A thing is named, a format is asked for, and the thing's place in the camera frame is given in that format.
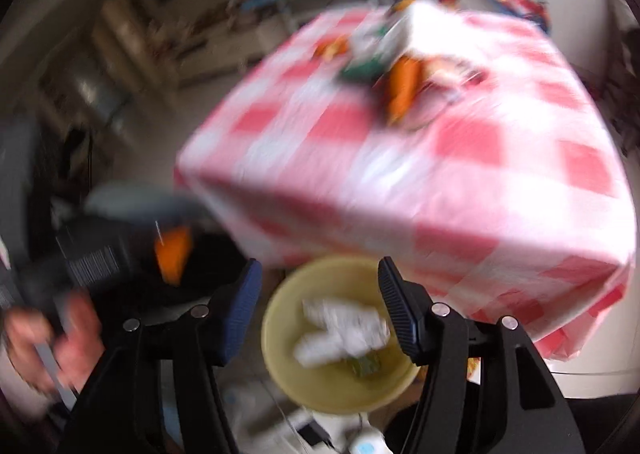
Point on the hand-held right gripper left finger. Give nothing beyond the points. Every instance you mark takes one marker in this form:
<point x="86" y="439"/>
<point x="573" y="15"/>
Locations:
<point x="239" y="319"/>

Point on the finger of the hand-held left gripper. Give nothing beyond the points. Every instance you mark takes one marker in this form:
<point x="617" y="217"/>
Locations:
<point x="210" y="259"/>

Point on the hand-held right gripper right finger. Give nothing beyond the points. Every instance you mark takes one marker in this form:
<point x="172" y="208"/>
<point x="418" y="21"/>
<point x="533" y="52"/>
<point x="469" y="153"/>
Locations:
<point x="400" y="316"/>

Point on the round yellow plastic bin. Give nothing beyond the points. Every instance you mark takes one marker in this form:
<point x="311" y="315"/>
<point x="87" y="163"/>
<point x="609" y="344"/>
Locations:
<point x="320" y="386"/>

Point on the long bread roll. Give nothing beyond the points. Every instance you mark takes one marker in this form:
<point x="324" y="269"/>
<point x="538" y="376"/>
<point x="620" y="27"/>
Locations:
<point x="402" y="84"/>

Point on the person's left hand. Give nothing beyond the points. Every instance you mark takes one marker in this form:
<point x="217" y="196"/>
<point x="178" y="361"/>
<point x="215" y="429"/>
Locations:
<point x="75" y="349"/>

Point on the crumpled white tissue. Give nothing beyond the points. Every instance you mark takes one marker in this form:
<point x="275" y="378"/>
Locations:
<point x="345" y="329"/>

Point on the small green wrapper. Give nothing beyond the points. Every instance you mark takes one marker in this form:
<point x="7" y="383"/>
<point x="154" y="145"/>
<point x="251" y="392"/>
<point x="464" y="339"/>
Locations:
<point x="365" y="366"/>

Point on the white plastic device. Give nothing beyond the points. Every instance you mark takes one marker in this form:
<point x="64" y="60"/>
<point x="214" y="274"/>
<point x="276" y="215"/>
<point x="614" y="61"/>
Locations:
<point x="367" y="444"/>

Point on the black power adapter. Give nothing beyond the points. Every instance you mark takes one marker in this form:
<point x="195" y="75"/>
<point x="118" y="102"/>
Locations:
<point x="315" y="434"/>

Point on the red white checked tablecloth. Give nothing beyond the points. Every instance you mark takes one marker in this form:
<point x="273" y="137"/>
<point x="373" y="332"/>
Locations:
<point x="350" y="179"/>

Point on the cream low cabinet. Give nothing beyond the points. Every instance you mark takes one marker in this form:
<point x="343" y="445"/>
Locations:
<point x="165" y="39"/>

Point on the green packet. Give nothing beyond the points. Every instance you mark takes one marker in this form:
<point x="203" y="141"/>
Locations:
<point x="360" y="70"/>

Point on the white carton box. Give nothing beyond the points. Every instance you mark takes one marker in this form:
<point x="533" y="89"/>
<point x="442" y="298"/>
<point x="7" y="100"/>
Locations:
<point x="395" y="29"/>

